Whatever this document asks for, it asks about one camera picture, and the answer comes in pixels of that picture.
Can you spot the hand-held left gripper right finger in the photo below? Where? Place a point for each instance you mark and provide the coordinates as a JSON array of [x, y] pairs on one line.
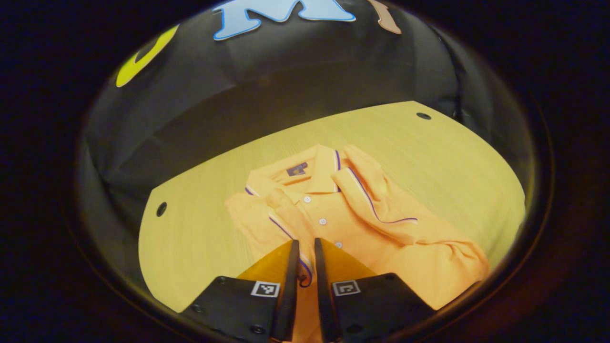
[[325, 309]]

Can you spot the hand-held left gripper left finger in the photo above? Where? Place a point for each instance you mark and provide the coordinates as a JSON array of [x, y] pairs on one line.
[[287, 305]]

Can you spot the orange T-shirt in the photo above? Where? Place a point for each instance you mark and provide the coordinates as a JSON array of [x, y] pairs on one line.
[[381, 247]]

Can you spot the black backdrop cloth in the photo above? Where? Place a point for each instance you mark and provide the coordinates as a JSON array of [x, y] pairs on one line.
[[214, 95]]

